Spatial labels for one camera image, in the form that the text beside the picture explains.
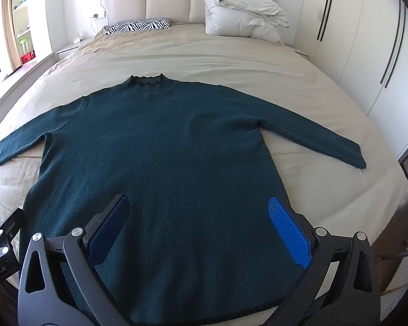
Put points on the beige curtain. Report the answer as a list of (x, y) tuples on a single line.
[(7, 40)]

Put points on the white folded duvet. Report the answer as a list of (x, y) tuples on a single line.
[(239, 17)]

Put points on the green stool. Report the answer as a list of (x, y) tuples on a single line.
[(23, 46)]

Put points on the zebra print pillow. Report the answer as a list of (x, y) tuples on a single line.
[(139, 25)]

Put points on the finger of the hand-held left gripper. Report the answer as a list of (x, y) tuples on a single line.
[(7, 222)]

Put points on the white nightstand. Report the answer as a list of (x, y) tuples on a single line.
[(66, 52)]

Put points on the white wardrobe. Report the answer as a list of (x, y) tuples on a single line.
[(360, 40)]

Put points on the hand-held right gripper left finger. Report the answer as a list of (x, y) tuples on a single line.
[(110, 231)]

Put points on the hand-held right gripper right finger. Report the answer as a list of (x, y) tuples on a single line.
[(289, 234)]

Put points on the dark teal knit sweater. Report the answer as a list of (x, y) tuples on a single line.
[(163, 149)]

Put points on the bed with beige sheet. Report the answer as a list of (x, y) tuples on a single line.
[(224, 61)]

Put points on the white shelf unit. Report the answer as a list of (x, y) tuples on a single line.
[(22, 17)]

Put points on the white wall charger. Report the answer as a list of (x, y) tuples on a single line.
[(98, 15)]

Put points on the red box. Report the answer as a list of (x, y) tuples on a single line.
[(29, 57)]

